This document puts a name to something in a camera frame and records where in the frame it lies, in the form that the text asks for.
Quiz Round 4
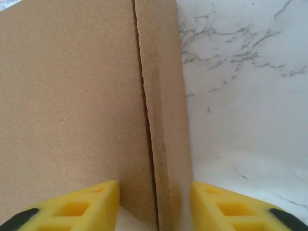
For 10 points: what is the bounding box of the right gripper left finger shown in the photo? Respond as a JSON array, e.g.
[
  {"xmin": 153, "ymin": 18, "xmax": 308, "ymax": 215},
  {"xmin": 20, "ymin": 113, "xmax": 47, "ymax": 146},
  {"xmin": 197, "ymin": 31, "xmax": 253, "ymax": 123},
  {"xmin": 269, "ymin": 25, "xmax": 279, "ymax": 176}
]
[{"xmin": 0, "ymin": 180, "xmax": 120, "ymax": 231}]

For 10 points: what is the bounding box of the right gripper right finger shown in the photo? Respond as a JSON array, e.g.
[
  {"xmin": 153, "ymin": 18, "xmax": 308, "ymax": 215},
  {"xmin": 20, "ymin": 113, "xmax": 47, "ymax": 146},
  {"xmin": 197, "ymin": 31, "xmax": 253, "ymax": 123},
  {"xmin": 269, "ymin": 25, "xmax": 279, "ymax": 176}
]
[{"xmin": 190, "ymin": 181, "xmax": 308, "ymax": 231}]

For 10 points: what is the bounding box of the brown cardboard box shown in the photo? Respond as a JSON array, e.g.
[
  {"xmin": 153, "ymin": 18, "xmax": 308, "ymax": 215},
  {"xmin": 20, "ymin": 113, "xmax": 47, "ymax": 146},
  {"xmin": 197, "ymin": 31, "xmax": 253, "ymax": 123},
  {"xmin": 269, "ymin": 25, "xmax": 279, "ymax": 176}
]
[{"xmin": 0, "ymin": 0, "xmax": 194, "ymax": 231}]

